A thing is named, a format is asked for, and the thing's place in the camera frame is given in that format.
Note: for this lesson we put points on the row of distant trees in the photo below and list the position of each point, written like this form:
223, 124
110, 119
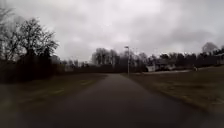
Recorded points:
104, 57

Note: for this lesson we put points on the street lamp pole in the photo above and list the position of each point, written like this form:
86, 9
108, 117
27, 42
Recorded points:
128, 61

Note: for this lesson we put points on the dark asphalt path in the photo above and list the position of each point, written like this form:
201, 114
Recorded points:
113, 103

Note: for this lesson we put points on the pale house with dark roof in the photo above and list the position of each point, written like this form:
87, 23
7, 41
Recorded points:
160, 66

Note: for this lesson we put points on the pale side road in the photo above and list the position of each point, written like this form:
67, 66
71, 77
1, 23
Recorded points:
166, 71

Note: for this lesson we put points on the grass field with bare patches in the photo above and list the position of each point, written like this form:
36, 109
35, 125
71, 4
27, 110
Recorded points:
40, 90

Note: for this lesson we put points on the sloping grass field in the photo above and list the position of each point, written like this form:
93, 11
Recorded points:
195, 87

